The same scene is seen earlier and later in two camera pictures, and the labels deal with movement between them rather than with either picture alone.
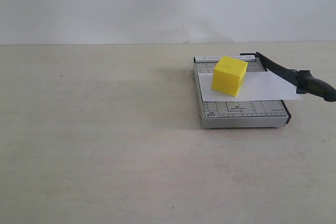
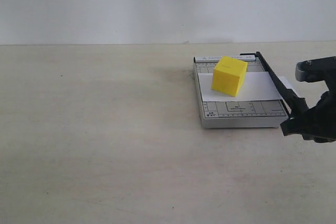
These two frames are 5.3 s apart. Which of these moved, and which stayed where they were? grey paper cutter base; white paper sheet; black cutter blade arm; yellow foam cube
Moved: black cutter blade arm
Stayed: white paper sheet; grey paper cutter base; yellow foam cube
